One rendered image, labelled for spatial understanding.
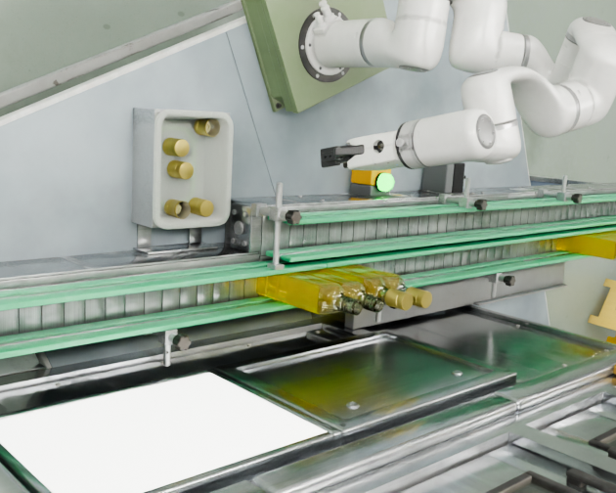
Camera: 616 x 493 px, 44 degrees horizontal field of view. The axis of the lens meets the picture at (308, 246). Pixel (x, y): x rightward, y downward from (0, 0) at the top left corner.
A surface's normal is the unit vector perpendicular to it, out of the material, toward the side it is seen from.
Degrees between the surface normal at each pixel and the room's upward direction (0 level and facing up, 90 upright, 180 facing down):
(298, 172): 0
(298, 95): 4
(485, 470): 90
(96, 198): 0
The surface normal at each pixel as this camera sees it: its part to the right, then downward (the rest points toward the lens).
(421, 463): 0.06, -0.98
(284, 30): 0.62, 0.18
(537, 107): -0.61, 0.65
